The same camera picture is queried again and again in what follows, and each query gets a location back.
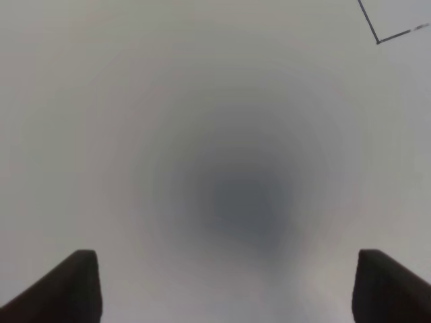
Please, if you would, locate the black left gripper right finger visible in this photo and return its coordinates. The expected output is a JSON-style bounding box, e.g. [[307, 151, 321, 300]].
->
[[352, 249, 430, 323]]

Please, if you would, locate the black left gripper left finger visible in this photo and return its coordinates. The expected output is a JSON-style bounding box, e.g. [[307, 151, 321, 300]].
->
[[1, 250, 102, 322]]

